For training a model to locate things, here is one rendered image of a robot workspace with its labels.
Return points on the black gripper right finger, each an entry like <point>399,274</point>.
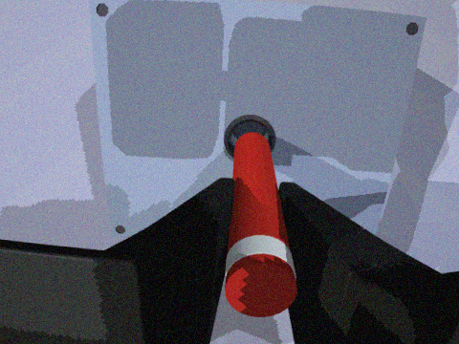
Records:
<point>355,288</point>

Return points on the dark red peg with white band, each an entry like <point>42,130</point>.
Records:
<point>259,273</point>

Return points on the light blue sloped panel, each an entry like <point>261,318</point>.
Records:
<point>179,81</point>

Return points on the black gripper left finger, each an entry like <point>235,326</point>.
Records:
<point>160,286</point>

